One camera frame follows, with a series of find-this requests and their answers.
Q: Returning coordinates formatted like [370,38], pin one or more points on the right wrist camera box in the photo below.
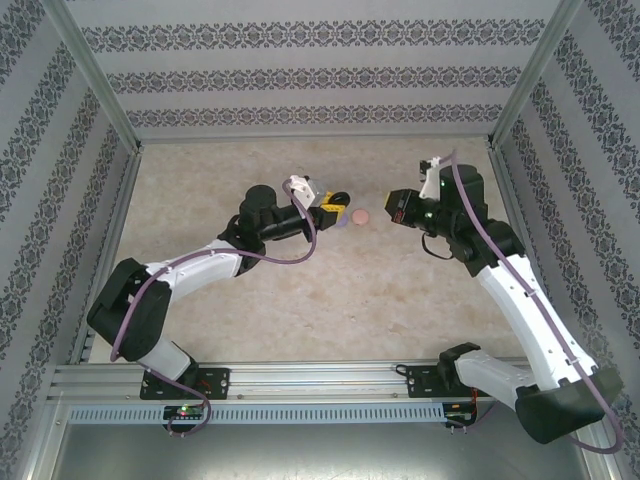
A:
[431,180]

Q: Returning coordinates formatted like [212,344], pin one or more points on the purple earbud charging case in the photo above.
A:
[345,223]

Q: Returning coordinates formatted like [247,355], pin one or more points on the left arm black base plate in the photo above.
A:
[217,382]

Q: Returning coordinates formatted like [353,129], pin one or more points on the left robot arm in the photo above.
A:
[195,265]

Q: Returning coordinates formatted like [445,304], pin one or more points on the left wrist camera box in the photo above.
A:
[306,189]

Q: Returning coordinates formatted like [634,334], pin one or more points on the aluminium frame post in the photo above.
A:
[90,75]
[537,75]

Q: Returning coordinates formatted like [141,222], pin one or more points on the aluminium table side rail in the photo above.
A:
[501,175]
[129,172]

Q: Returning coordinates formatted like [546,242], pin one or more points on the pink earbud charging case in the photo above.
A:
[360,216]

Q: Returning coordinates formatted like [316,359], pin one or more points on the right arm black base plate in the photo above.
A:
[422,382]

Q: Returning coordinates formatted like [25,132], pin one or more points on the grey metal sheet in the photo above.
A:
[320,455]

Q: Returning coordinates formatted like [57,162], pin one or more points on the black earbud charging case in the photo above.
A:
[341,196]

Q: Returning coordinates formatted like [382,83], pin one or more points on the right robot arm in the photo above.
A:
[525,310]

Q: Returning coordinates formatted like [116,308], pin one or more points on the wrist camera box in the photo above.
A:
[431,180]
[306,189]

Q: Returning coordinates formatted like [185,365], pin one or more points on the aluminium mounting rail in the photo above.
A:
[310,380]

